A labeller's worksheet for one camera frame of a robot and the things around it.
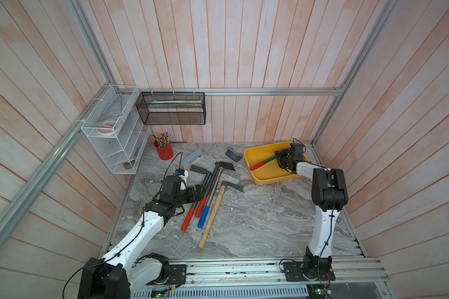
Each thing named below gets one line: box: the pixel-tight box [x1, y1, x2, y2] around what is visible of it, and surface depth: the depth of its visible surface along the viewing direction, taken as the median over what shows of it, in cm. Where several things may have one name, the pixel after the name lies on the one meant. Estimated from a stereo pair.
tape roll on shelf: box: [97, 118, 121, 136], surface depth 76 cm
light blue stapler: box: [180, 148, 204, 171], surface depth 109 cm
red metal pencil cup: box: [154, 139, 174, 161], surface depth 116 cm
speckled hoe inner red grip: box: [194, 161, 236, 219], surface depth 103 cm
